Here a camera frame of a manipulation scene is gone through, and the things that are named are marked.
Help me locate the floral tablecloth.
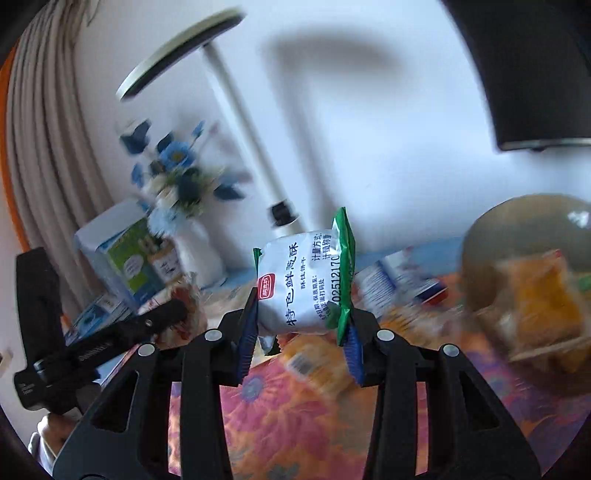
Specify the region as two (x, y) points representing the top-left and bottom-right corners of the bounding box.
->
(166, 272), (591, 480)

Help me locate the green white book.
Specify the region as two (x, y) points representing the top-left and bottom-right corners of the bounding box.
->
(104, 219), (160, 298)

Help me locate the clear red snack packet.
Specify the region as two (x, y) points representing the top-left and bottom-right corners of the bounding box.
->
(168, 272), (208, 340)

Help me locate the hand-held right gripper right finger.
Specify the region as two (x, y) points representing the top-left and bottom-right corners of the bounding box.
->
(339, 309), (541, 480)

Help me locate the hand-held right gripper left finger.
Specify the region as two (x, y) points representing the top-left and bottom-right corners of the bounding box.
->
(53, 287), (259, 480)

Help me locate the paper pen holder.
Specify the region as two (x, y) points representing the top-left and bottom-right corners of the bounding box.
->
(148, 235), (183, 278)

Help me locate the black monitor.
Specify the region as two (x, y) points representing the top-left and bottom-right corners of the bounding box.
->
(441, 0), (591, 152)

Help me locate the yellow snack packet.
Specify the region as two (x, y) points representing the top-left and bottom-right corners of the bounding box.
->
(281, 337), (352, 398)

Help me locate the small blue white carton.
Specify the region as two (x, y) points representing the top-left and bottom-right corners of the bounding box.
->
(76, 298), (134, 334)

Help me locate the ribbed glass bowl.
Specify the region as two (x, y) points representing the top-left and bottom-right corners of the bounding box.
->
(462, 194), (591, 393)

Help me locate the toasted bread slice packet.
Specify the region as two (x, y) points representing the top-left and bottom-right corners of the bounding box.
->
(494, 251), (591, 374)

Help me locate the person's left hand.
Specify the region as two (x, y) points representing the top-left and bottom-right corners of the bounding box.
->
(28, 413), (81, 467)

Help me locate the beige curtain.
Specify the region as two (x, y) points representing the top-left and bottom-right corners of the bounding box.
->
(7, 9), (121, 259)

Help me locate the white desk lamp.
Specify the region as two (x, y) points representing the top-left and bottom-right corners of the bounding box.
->
(115, 7), (301, 232)

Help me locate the blue artificial flower bouquet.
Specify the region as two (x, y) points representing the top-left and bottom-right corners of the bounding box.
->
(117, 119), (252, 236)

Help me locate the blue white snack packet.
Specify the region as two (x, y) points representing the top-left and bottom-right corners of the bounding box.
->
(355, 249), (448, 315)

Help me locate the white green snack packet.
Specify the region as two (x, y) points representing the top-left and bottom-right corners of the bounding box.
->
(252, 208), (356, 347)

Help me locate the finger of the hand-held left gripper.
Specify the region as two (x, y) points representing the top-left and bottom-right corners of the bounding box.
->
(134, 300), (189, 335)

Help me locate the blue white cardboard box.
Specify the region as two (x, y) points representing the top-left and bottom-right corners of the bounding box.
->
(74, 198), (185, 310)

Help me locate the white vase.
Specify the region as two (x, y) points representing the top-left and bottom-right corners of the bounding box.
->
(175, 222), (227, 287)

